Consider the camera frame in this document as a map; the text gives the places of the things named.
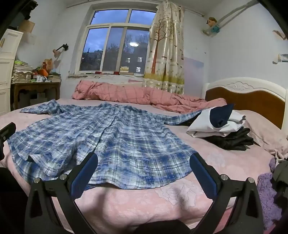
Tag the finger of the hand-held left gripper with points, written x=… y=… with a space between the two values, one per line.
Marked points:
x=7 y=130

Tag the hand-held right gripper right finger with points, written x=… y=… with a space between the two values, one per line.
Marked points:
x=202 y=175

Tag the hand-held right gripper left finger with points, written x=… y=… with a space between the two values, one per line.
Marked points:
x=84 y=173

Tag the blue plaid shirt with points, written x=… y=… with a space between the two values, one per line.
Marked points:
x=135 y=146

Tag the black folded garment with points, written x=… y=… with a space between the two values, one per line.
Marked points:
x=234 y=140

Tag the carved wooden desk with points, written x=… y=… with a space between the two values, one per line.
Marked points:
x=33 y=86

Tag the stack of papers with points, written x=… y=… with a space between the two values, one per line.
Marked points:
x=21 y=74

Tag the clear plastic bag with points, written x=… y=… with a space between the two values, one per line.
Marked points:
x=41 y=78

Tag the white cabinet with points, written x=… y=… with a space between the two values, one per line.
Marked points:
x=6 y=67

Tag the purple fuzzy cloth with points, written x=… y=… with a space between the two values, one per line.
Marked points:
x=267 y=193

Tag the orange plush toy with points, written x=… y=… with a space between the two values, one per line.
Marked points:
x=42 y=72

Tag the green packet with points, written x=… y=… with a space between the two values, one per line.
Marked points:
x=18 y=61

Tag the stack of books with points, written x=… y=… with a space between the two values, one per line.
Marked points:
x=55 y=77

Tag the pink pillow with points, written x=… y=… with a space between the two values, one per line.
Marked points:
x=263 y=130

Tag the brown snack bag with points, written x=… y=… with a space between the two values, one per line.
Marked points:
x=48 y=64

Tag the dark cloth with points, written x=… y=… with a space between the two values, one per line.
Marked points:
x=282 y=177

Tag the white and brown headboard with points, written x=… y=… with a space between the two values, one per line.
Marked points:
x=247 y=99

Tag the pink checked quilt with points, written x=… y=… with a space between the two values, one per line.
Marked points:
x=135 y=94

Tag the cardboard box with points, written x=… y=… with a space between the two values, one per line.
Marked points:
x=27 y=25

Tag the yellow box on books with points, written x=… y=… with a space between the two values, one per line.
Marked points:
x=127 y=70

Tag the tree print curtain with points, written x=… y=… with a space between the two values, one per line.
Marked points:
x=166 y=56

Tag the white framed window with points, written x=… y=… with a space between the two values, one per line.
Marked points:
x=117 y=45

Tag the small doll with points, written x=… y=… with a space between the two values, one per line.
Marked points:
x=212 y=22

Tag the pink wall lamp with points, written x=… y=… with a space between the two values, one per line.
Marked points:
x=64 y=46

